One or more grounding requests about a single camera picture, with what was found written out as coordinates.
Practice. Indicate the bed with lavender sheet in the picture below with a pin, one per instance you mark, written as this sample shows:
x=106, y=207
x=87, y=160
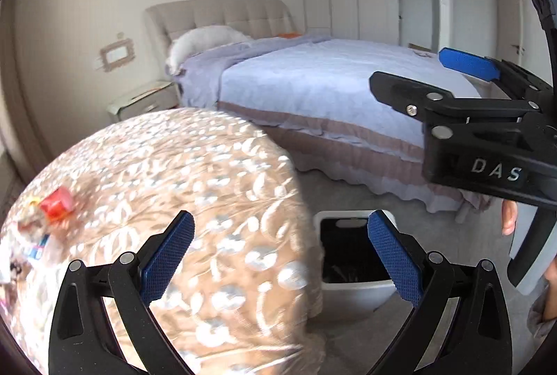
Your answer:
x=339, y=87

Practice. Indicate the red snack wrapper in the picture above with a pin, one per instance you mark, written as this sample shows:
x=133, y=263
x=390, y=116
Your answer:
x=56, y=204

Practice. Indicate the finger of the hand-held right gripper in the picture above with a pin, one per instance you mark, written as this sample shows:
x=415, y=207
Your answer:
x=468, y=62
x=417, y=96

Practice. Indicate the person's right hand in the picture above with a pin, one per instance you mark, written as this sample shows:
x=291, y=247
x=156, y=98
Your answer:
x=508, y=220

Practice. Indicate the crumpled clear wrapper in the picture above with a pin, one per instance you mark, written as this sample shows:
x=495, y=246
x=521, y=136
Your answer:
x=37, y=233

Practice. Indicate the framed wall switch plate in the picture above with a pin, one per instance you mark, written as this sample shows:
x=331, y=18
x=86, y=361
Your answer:
x=117, y=55

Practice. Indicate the white trash bin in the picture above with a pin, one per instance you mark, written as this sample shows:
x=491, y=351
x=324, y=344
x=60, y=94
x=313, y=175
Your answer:
x=348, y=296

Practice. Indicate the white door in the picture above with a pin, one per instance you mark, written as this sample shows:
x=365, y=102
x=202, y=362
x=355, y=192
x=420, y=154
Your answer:
x=415, y=0

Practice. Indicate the papers on nightstand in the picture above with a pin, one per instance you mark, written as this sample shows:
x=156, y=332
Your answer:
x=150, y=90

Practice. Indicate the lavender duvet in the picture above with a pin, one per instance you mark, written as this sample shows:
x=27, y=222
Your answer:
x=213, y=61

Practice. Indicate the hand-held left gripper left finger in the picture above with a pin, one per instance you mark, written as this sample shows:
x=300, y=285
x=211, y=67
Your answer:
x=167, y=257

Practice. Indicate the beige nightstand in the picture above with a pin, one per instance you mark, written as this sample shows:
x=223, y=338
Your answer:
x=148, y=105

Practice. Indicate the round table, floral cloth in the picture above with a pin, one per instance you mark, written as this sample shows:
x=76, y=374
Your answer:
x=196, y=183

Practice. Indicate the black trash bag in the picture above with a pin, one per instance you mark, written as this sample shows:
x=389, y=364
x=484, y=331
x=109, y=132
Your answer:
x=343, y=248

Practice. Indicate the small orange item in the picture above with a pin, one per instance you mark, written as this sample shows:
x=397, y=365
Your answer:
x=289, y=35

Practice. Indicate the person's right forearm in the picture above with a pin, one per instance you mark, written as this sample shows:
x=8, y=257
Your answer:
x=544, y=314

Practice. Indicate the beige door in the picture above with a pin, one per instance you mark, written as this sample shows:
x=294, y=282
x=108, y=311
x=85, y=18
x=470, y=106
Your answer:
x=472, y=5

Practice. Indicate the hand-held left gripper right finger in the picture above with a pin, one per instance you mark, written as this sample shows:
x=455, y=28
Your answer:
x=394, y=257

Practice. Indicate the beige tufted headboard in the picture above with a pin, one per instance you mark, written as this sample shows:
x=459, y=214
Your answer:
x=226, y=13

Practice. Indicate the white fluffy pillow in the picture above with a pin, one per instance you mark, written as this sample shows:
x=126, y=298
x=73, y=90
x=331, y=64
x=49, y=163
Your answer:
x=204, y=37

